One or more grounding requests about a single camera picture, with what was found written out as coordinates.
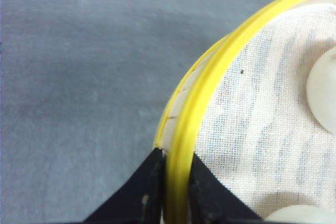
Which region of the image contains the steamer drawer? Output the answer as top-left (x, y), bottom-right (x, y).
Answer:
top-left (153, 0), bottom-right (336, 224)

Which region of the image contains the white gauze steamer liner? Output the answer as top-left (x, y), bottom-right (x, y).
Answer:
top-left (195, 3), bottom-right (335, 217)

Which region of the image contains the small white bun left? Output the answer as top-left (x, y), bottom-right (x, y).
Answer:
top-left (306, 48), bottom-right (335, 134)

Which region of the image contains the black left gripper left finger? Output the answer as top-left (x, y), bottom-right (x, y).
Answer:
top-left (83, 148), bottom-right (163, 223)

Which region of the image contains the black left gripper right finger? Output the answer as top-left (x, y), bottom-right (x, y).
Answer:
top-left (188, 155), bottom-right (264, 223)

